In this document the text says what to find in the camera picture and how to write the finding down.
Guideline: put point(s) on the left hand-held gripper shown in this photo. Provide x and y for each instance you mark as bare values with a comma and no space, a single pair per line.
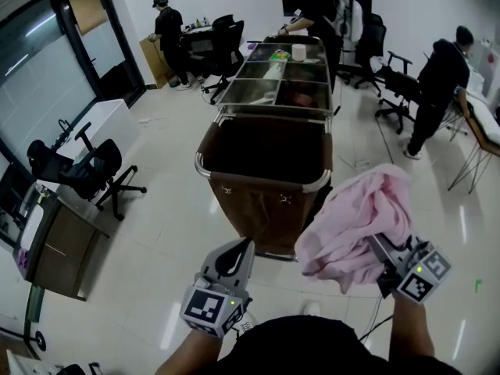
213,307

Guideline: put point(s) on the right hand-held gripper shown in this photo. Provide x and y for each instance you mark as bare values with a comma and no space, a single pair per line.
423,276

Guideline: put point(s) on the brown cart with metal rail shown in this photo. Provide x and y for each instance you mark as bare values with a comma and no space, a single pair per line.
258,209

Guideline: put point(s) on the pink cloth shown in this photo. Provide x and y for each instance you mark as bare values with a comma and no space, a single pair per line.
359,217

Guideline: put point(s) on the person's right forearm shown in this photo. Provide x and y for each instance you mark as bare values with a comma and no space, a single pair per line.
412,326

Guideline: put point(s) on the person's left forearm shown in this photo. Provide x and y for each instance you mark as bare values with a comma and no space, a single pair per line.
187,352

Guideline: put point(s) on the dark red cloth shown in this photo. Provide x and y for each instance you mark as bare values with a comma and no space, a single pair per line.
304,99

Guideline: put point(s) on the person's white shoe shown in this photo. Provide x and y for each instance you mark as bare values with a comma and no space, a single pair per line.
247,327
311,308

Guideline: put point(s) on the person's black shirt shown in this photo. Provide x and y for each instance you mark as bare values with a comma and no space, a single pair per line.
304,350

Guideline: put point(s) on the black office chair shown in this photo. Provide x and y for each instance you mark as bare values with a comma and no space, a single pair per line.
224,49
371,49
97,170
398,88

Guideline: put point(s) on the brown wooden cabinet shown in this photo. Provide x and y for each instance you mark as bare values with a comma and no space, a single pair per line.
62,244

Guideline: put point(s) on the white desk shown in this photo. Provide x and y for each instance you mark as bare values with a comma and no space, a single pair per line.
111,123

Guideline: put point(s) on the green packet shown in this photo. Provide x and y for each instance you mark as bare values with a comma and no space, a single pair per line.
279,56

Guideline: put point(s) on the cardboard box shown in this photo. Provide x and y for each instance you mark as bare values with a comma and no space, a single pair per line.
154,63

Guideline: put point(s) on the white paper roll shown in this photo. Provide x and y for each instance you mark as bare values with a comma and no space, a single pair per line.
298,51

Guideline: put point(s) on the glass door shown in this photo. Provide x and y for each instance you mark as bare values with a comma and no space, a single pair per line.
93,33

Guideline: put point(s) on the white backpack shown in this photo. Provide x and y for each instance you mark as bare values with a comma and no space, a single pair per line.
349,18

